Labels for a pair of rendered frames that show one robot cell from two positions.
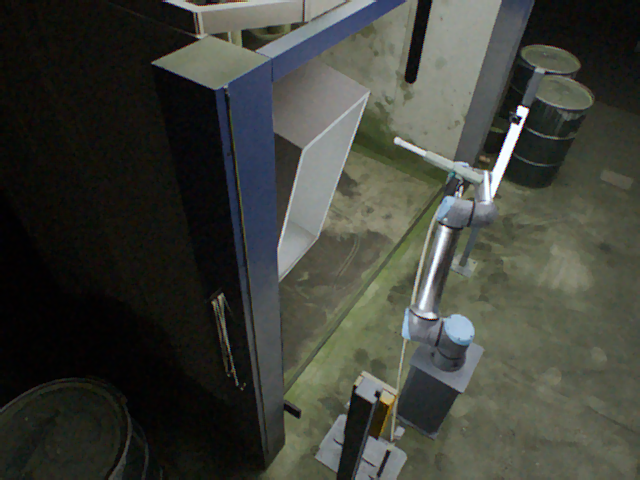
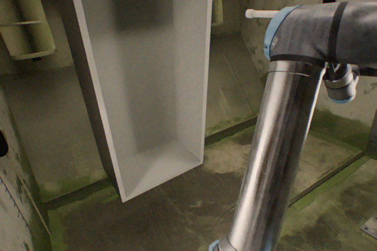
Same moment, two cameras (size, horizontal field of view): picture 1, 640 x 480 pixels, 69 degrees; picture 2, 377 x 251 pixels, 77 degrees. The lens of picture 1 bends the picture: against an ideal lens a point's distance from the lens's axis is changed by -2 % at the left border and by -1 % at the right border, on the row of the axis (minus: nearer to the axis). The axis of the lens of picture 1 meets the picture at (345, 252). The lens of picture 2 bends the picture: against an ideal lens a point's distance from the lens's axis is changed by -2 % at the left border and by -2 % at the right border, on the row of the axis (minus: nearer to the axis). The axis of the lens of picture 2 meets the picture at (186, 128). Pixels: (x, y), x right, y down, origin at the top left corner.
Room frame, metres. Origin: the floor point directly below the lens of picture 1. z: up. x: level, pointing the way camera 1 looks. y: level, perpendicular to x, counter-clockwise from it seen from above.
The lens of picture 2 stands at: (1.01, -0.55, 1.44)
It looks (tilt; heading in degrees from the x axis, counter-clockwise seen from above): 26 degrees down; 35
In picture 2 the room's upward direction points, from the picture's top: 7 degrees counter-clockwise
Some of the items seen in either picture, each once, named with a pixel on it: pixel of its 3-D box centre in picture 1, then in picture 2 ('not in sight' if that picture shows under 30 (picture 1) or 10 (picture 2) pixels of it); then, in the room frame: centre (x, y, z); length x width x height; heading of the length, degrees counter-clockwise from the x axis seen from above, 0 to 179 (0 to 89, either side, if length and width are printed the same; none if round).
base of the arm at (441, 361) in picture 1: (449, 350); not in sight; (1.31, -0.59, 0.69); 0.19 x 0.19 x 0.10
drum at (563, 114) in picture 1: (541, 134); not in sight; (3.90, -1.68, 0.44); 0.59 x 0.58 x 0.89; 168
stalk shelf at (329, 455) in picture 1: (360, 456); not in sight; (0.70, -0.16, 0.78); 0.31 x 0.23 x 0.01; 63
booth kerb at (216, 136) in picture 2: not in sight; (184, 150); (2.78, 0.75, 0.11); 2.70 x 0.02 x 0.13; 153
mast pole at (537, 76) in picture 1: (493, 185); not in sight; (2.55, -0.94, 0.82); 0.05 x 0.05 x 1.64; 63
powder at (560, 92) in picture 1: (560, 93); not in sight; (3.90, -1.68, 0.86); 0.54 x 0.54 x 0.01
